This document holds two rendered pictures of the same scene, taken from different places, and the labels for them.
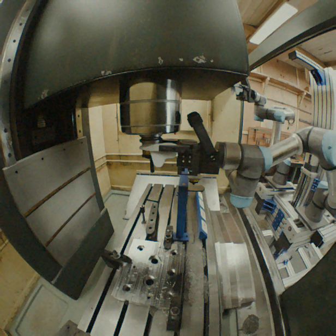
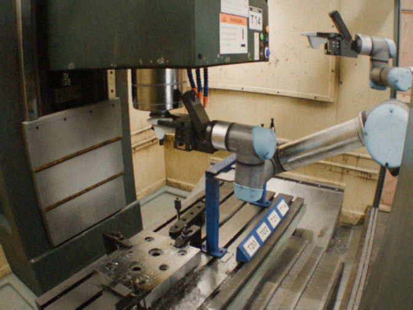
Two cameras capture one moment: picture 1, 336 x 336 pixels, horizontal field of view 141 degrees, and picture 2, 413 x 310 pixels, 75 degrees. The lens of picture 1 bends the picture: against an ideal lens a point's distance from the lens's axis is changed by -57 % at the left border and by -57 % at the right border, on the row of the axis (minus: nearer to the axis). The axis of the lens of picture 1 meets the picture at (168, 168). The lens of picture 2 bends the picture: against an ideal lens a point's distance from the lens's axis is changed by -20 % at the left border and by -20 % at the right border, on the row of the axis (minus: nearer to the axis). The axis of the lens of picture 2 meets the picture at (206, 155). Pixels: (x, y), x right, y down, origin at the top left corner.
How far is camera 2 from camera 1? 0.64 m
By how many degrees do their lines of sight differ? 23
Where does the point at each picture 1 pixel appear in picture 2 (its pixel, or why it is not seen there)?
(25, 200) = (39, 155)
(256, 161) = (242, 143)
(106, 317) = (73, 297)
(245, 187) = (238, 173)
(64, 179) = (85, 144)
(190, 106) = (300, 54)
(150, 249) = (158, 242)
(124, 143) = not seen: hidden behind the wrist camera
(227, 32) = (179, 31)
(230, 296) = not seen: outside the picture
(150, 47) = (135, 51)
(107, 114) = not seen: hidden behind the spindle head
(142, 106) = (141, 90)
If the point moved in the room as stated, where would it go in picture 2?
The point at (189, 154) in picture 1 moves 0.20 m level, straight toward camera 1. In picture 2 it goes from (183, 130) to (129, 151)
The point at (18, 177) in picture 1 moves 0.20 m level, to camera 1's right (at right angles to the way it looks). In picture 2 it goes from (37, 133) to (72, 138)
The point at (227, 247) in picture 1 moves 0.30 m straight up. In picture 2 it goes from (287, 297) to (300, 233)
